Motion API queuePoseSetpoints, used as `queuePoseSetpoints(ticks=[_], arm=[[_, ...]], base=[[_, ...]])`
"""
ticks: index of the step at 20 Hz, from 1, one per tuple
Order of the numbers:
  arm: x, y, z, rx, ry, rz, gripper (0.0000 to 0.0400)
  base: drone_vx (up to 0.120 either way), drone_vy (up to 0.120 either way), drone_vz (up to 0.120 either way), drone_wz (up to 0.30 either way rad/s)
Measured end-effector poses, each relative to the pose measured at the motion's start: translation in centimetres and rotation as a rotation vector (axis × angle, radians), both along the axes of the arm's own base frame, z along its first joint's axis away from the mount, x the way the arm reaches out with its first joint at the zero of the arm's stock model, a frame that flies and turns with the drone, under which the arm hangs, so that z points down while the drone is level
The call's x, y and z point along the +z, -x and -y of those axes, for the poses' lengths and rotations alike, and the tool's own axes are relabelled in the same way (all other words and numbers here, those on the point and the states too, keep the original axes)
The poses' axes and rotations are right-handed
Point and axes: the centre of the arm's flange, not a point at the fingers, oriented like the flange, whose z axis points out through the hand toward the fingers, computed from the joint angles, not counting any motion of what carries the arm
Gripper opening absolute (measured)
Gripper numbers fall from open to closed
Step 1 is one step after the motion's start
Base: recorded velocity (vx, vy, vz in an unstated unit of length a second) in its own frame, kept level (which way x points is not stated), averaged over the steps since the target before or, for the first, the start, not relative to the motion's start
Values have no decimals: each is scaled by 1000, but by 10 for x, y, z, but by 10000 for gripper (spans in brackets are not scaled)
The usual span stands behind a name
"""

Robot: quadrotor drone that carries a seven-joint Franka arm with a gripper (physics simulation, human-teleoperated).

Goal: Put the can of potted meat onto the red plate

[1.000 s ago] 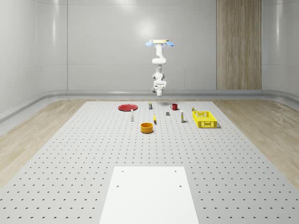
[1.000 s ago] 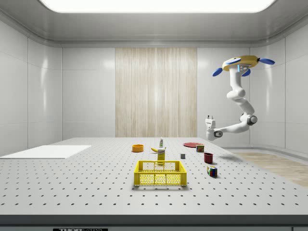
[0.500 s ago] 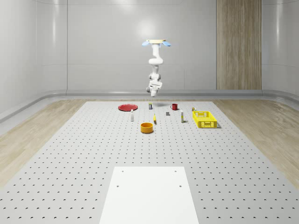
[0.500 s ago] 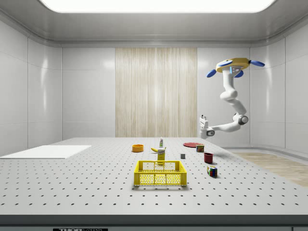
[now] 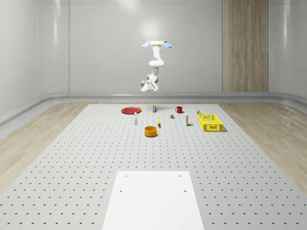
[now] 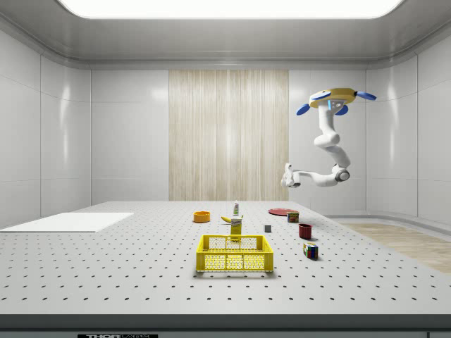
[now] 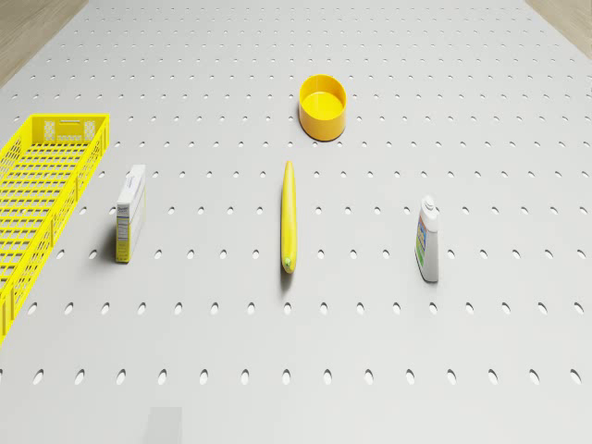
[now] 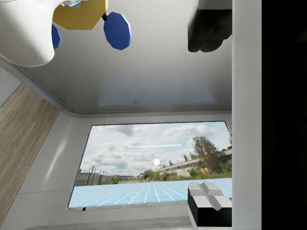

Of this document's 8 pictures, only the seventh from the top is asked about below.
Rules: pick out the white and yellow box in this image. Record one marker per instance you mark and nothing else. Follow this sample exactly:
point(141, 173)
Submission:
point(125, 222)

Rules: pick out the small white bottle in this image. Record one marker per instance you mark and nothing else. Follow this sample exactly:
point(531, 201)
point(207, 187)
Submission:
point(427, 250)

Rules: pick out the banana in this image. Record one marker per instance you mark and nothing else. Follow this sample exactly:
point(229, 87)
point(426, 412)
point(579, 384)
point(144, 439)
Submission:
point(289, 217)

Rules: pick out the yellow bowl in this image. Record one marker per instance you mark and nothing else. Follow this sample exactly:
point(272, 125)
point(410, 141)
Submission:
point(322, 122)

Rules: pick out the yellow basket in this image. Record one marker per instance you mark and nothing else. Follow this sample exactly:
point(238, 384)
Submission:
point(28, 185)

